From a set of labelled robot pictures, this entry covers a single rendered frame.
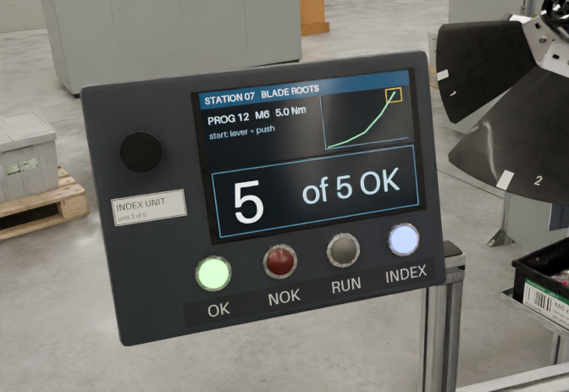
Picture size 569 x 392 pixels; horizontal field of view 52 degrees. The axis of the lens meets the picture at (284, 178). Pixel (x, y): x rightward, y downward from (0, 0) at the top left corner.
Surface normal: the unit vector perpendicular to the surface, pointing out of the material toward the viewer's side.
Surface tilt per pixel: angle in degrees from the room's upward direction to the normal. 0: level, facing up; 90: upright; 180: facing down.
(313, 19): 90
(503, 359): 0
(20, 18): 90
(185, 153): 75
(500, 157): 50
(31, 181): 95
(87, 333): 0
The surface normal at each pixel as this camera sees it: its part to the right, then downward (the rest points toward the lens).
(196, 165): 0.22, 0.10
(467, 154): -0.58, -0.30
